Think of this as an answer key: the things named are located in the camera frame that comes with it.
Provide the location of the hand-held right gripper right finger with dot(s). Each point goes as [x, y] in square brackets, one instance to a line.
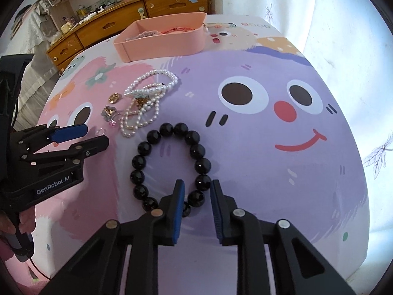
[216, 210]

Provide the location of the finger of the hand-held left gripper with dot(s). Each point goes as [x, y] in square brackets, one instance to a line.
[92, 146]
[69, 132]

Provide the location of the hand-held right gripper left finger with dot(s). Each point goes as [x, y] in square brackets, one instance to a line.
[180, 209]

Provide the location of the pink plastic tray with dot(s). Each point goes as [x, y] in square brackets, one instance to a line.
[162, 44]

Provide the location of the person's left hand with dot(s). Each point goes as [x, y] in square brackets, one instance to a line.
[27, 221]

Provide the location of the pink gem earring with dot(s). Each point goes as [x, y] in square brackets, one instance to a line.
[113, 120]

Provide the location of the grey flower brooch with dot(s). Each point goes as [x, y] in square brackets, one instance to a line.
[108, 111]

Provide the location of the round gold brooch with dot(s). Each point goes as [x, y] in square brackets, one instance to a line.
[114, 97]

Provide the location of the cartoon printed tablecloth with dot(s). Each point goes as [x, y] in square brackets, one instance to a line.
[251, 166]

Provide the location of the white lace cloth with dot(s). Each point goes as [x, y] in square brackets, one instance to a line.
[33, 27]

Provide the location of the wooden dresser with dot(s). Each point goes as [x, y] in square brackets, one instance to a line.
[119, 21]

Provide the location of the rose gold bangle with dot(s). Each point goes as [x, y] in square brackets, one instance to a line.
[176, 29]

